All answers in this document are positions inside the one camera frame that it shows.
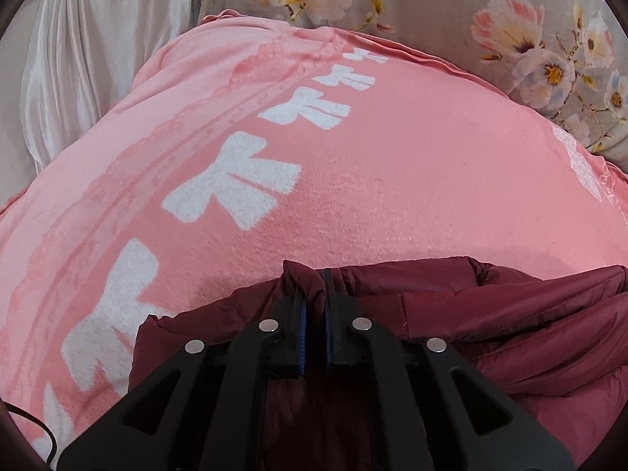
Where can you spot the grey floral bed sheet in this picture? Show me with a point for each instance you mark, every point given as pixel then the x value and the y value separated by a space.
pixel 490 19

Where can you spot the white satin curtain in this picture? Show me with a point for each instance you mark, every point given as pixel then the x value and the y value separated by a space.
pixel 83 54

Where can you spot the maroon puffer jacket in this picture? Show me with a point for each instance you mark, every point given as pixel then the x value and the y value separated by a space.
pixel 515 333

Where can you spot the pink blanket with white print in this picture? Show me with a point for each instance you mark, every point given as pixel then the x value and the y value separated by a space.
pixel 368 176

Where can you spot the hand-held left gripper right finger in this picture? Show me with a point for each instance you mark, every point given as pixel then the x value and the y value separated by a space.
pixel 338 333

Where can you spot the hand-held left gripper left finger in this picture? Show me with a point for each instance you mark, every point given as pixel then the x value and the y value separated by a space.
pixel 289 333

